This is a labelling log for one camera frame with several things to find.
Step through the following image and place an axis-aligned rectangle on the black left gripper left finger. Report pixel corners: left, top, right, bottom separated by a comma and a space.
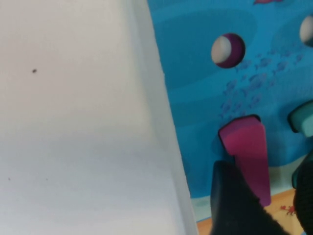
211, 160, 308, 235

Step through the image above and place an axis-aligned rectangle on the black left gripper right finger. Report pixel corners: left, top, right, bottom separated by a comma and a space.
292, 148, 313, 235

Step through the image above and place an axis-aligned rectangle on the magenta wooden number one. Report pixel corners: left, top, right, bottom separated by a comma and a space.
218, 114, 272, 208

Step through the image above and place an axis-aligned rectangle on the wooden sea-print puzzle board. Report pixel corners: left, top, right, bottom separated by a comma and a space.
146, 0, 313, 235

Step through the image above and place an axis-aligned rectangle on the teal-green wooden number two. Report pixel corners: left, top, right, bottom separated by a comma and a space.
288, 99, 313, 189

